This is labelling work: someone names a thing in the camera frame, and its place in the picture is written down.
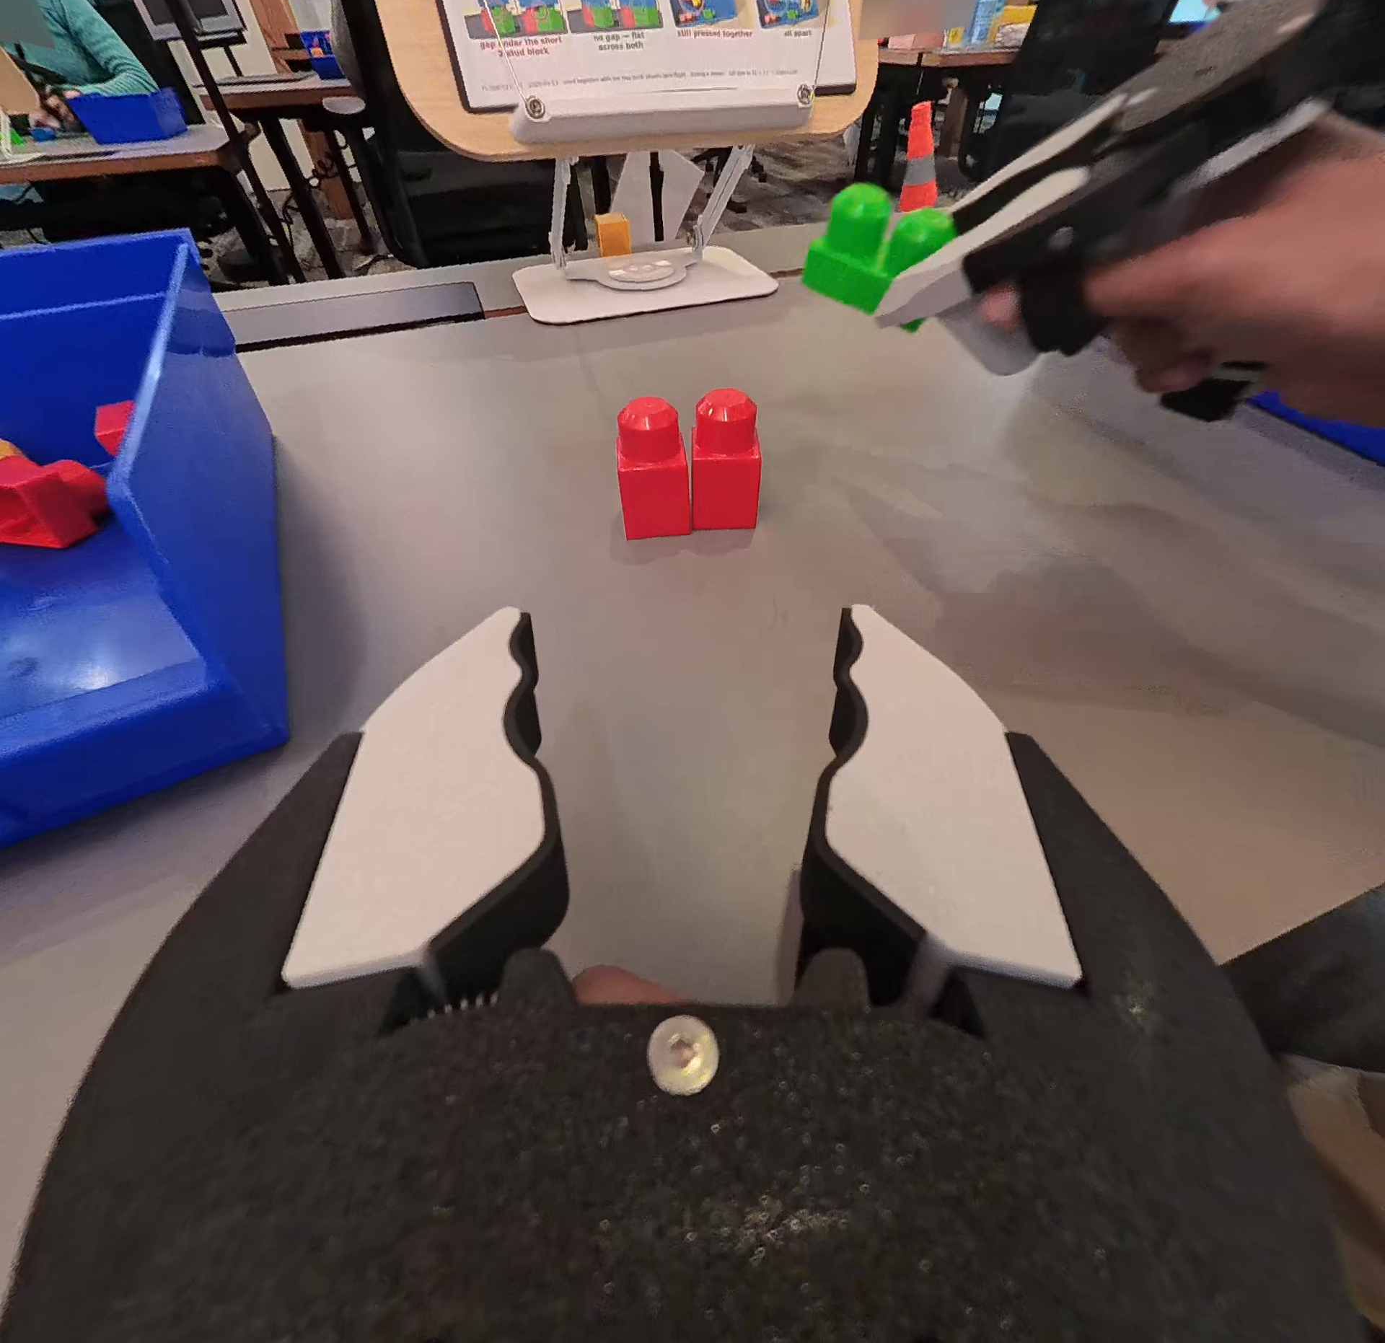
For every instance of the green double toy block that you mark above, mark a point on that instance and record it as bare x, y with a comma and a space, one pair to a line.
856, 262

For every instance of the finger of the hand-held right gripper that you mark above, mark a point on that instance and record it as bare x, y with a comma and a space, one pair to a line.
1061, 165
985, 262

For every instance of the blue plastic bin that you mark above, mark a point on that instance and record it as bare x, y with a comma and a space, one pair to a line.
184, 608
1331, 431

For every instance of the small blue tray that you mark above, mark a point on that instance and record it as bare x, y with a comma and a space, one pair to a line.
131, 117

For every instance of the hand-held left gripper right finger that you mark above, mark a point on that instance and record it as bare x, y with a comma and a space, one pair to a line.
942, 825

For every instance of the small orange cube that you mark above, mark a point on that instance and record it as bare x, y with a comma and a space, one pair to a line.
615, 237

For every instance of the person's beige trousers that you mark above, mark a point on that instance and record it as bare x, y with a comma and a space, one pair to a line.
1320, 977

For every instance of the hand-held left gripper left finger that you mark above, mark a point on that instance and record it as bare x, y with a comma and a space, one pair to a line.
423, 825

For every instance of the printed instruction sheet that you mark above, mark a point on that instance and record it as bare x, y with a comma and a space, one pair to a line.
627, 45

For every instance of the orange traffic cone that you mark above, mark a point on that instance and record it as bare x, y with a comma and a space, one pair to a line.
921, 165

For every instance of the wooden clipboard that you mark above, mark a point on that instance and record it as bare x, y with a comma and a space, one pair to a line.
401, 67

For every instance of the black office chair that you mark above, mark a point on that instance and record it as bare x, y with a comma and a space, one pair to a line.
1104, 45

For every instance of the red toy block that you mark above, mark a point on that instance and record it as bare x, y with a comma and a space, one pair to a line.
654, 479
726, 468

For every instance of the person's right hand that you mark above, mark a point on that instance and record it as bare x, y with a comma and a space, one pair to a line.
1277, 283

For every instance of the pile of colourful toy blocks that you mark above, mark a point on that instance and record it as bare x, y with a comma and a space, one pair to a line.
48, 500

